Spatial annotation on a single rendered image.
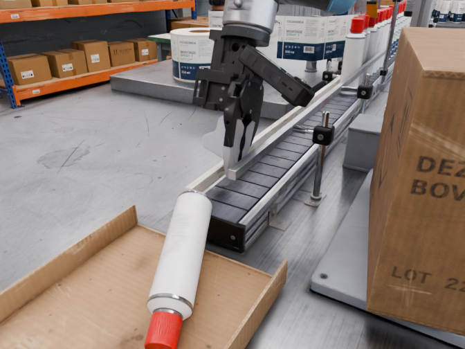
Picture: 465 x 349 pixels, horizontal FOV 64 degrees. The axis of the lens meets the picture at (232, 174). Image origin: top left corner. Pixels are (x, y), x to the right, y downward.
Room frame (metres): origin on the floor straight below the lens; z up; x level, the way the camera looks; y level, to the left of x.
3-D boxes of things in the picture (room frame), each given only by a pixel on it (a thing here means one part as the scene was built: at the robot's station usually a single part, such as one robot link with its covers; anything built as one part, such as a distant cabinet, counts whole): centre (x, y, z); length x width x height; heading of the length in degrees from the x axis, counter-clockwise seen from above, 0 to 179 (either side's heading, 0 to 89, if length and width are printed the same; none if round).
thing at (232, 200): (1.16, -0.38, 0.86); 1.65 x 0.08 x 0.04; 150
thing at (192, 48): (1.31, 0.11, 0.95); 0.20 x 0.20 x 0.14
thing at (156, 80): (1.49, -0.06, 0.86); 0.80 x 0.67 x 0.05; 150
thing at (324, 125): (0.58, -0.13, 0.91); 0.07 x 0.03 x 0.16; 60
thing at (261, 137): (0.93, -0.20, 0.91); 1.07 x 0.01 x 0.02; 150
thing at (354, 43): (1.08, -0.34, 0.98); 0.05 x 0.05 x 0.20
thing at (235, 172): (0.90, -0.27, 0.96); 1.07 x 0.01 x 0.01; 150
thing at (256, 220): (1.16, -0.38, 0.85); 1.65 x 0.11 x 0.05; 150
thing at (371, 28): (1.22, -0.42, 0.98); 0.05 x 0.05 x 0.20
